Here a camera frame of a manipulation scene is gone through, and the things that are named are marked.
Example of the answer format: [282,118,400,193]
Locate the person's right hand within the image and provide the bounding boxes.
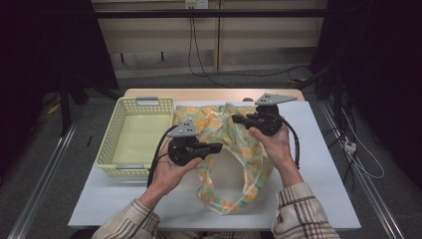
[248,123,299,174]

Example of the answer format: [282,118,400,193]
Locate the white floor cable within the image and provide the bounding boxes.
[340,109,386,180]

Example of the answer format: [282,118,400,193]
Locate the black metal stand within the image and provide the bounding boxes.
[59,77,73,137]

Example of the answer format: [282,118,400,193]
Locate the white table mat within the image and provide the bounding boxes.
[68,100,362,230]

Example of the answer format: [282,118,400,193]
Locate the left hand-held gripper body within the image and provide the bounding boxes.
[166,119,211,167]

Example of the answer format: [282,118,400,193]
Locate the person's left hand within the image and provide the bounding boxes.
[146,136,204,201]

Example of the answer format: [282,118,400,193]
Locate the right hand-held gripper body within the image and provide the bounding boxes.
[254,92,299,137]

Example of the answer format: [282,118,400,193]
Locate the dark curtain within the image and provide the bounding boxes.
[309,0,422,182]
[0,0,119,177]

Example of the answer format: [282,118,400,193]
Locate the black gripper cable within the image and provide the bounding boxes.
[146,124,180,189]
[281,117,302,170]

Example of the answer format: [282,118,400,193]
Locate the orange floral fabric bag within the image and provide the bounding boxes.
[172,102,277,216]

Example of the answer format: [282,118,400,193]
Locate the black hanging wall cable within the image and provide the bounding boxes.
[187,16,231,89]

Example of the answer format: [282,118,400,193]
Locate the black floor cable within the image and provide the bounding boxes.
[198,65,311,80]

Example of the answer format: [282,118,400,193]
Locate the pale yellow plastic basket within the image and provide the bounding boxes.
[95,96,176,178]

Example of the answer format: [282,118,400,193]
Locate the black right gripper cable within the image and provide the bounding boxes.
[281,117,302,170]

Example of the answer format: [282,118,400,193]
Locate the aluminium floor rail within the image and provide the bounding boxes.
[7,121,80,239]
[318,100,405,239]

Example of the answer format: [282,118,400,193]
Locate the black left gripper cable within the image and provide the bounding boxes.
[146,124,180,189]

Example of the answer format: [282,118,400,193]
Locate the white wall socket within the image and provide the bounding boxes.
[184,0,210,10]

